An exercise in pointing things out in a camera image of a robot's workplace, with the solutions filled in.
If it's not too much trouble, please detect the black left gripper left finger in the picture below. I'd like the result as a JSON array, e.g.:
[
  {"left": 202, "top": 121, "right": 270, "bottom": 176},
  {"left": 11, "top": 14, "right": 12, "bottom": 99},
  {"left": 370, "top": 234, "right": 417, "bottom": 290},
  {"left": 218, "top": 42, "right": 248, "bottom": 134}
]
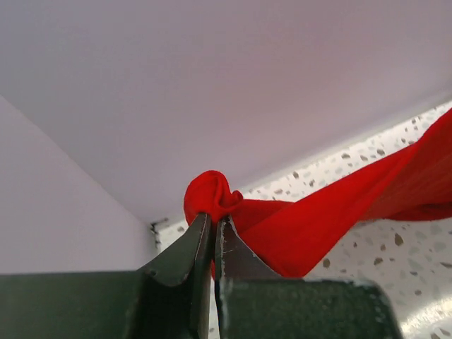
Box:
[{"left": 1, "top": 214, "right": 213, "bottom": 338}]

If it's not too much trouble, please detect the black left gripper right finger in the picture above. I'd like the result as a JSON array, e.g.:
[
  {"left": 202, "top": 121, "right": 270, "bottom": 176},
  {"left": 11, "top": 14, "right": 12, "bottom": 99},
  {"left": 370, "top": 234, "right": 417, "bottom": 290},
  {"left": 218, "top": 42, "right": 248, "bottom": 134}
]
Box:
[{"left": 215, "top": 216, "right": 402, "bottom": 339}]

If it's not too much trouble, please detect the red t-shirt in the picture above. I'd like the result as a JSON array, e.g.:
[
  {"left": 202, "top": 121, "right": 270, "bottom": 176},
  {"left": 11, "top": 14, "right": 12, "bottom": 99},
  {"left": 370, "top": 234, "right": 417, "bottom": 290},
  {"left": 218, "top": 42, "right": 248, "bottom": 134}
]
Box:
[{"left": 184, "top": 113, "right": 451, "bottom": 278}]

